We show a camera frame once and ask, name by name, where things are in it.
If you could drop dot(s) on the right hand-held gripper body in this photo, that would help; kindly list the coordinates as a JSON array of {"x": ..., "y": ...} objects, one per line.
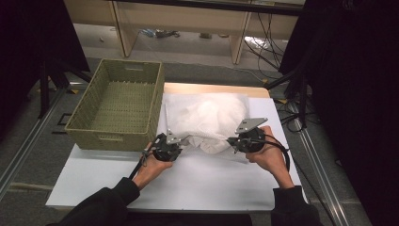
[{"x": 247, "y": 141}]

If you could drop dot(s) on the black curtain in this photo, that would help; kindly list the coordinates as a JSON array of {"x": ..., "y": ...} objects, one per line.
[
  {"x": 360, "y": 94},
  {"x": 31, "y": 37}
]

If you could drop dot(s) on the person's left hand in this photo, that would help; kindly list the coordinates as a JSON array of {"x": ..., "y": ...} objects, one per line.
[{"x": 150, "y": 171}]

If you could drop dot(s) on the beige wooden desk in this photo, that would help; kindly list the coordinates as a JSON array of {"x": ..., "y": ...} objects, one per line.
[{"x": 188, "y": 19}]

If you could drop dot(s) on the white pillowcase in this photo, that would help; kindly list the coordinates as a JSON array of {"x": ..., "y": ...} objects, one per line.
[{"x": 178, "y": 106}]

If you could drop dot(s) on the white garment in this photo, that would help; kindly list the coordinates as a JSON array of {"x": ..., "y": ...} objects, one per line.
[{"x": 213, "y": 146}]

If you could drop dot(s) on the blue and black clutter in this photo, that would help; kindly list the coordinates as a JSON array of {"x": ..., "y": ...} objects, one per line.
[{"x": 163, "y": 33}]

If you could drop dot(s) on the clear plastic bag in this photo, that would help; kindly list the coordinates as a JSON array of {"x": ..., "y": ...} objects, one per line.
[{"x": 255, "y": 41}]

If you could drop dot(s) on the black tripod stand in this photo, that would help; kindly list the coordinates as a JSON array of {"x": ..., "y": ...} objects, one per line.
[
  {"x": 302, "y": 100},
  {"x": 44, "y": 91}
]

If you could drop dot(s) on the person's right hand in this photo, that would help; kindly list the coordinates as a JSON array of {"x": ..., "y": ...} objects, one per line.
[{"x": 271, "y": 160}]

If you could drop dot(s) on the green woven basket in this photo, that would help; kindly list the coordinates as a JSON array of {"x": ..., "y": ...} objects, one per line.
[{"x": 122, "y": 106}]

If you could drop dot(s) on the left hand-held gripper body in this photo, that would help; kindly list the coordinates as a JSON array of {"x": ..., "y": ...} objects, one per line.
[{"x": 166, "y": 149}]

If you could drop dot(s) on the aluminium floor rail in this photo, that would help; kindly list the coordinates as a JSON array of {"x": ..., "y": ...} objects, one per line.
[
  {"x": 28, "y": 141},
  {"x": 323, "y": 175}
]

